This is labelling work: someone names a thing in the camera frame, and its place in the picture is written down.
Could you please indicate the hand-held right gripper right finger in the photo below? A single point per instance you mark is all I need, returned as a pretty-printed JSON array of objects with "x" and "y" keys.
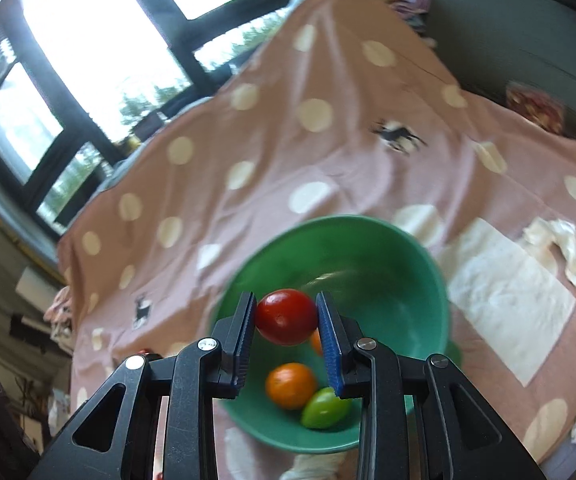
[{"x": 329, "y": 350}]

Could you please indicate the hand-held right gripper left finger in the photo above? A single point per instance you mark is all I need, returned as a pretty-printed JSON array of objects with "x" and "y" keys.
[{"x": 246, "y": 345}]

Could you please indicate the orange mandarin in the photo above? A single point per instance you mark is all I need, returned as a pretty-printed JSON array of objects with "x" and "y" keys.
[
  {"x": 290, "y": 385},
  {"x": 316, "y": 344}
]

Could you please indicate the green lime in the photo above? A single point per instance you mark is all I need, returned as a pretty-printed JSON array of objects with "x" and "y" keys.
[{"x": 323, "y": 407}]

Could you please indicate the green plastic bowl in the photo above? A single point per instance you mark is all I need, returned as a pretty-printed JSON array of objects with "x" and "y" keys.
[{"x": 368, "y": 270}]

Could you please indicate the pink crumpled cloth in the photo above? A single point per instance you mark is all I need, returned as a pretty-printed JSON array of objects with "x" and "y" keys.
[{"x": 60, "y": 312}]

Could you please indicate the flat white tissue sheet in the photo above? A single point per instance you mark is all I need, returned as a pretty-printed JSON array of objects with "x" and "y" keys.
[{"x": 508, "y": 295}]

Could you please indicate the pink polka-dot deer blanket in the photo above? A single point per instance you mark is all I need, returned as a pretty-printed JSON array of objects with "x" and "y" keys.
[{"x": 318, "y": 160}]

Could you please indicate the large crumpled white tissue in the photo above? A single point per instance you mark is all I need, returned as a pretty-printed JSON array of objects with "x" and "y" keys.
[{"x": 563, "y": 240}]

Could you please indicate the clear box of dried petals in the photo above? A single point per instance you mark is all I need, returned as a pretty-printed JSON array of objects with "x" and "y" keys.
[{"x": 535, "y": 107}]

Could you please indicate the black-framed window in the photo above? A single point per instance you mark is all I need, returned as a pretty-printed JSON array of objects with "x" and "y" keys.
[{"x": 93, "y": 50}]

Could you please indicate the pastel striped cloth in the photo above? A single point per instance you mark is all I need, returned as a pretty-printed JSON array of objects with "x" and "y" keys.
[{"x": 408, "y": 0}]

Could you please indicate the grey sofa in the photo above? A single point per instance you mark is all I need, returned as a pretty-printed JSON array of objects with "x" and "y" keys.
[{"x": 508, "y": 35}]

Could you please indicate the white wall box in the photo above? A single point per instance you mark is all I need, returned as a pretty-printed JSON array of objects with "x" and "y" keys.
[{"x": 35, "y": 285}]

